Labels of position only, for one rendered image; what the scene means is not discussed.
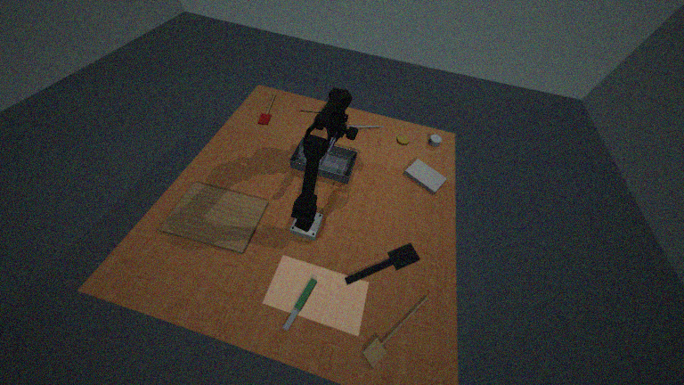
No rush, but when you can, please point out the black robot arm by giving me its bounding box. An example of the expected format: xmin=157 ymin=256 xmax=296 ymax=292
xmin=291 ymin=87 xmax=352 ymax=232

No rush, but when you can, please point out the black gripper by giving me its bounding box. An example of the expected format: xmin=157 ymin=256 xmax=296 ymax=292
xmin=316 ymin=118 xmax=358 ymax=142

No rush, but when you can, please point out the grey roasting tin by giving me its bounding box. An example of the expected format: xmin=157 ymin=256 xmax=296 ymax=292
xmin=289 ymin=137 xmax=357 ymax=184

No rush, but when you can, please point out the grey cylinder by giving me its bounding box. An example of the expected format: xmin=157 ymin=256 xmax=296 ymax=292
xmin=428 ymin=135 xmax=442 ymax=147

